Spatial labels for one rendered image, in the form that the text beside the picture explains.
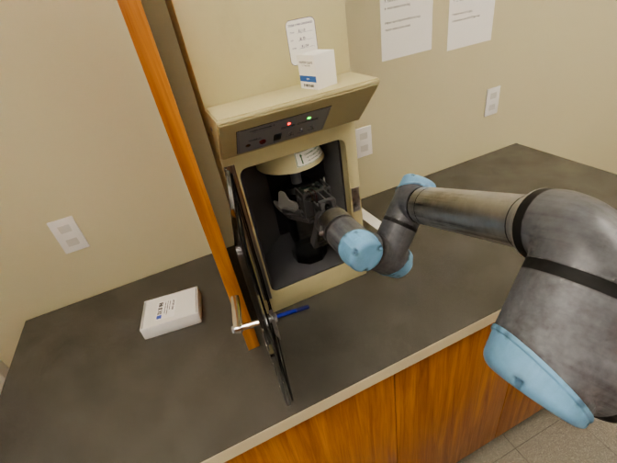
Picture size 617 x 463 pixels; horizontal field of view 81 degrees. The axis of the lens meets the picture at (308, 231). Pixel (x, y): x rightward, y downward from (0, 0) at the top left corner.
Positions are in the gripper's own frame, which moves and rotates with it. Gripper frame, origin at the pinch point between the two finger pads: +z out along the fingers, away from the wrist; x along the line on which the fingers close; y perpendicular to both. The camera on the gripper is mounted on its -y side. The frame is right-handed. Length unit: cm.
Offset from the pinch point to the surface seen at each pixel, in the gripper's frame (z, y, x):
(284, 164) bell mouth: -5.8, 12.1, 4.0
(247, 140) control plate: -15.4, 23.3, 12.8
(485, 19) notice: 34, 26, -94
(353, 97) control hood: -18.5, 26.4, -8.9
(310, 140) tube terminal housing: -8.9, 17.2, -2.4
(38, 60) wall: 34, 41, 49
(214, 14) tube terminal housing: -8.8, 43.9, 11.8
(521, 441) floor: -39, -122, -63
